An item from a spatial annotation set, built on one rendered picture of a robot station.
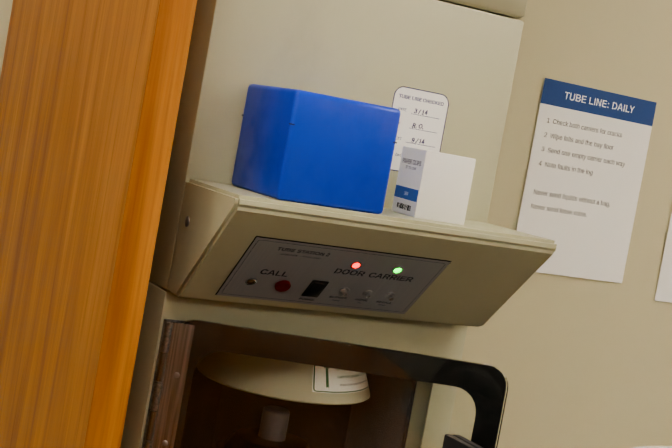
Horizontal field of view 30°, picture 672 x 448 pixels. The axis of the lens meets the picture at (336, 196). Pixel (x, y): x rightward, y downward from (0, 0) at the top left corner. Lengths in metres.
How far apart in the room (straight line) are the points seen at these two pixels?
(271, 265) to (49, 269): 0.21
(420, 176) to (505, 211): 0.69
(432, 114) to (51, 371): 0.42
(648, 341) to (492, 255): 0.90
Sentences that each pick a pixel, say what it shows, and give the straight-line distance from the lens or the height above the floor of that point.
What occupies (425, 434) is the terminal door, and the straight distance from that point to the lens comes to 1.14.
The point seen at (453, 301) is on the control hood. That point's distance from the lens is 1.17.
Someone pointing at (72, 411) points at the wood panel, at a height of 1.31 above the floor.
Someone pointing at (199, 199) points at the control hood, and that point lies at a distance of 1.05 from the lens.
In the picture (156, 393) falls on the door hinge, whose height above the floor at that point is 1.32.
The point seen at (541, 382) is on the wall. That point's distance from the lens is 1.88.
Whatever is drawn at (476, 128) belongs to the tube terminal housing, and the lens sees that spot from 1.22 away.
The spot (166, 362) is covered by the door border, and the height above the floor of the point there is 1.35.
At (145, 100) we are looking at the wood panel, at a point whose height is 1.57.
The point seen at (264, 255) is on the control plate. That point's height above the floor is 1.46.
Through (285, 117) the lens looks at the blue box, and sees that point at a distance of 1.01.
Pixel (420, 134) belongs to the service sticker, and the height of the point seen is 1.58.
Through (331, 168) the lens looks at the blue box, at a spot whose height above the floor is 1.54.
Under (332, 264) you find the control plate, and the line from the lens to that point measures 1.07.
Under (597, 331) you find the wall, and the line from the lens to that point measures 1.93.
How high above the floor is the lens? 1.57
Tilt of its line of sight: 3 degrees down
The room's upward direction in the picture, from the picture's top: 10 degrees clockwise
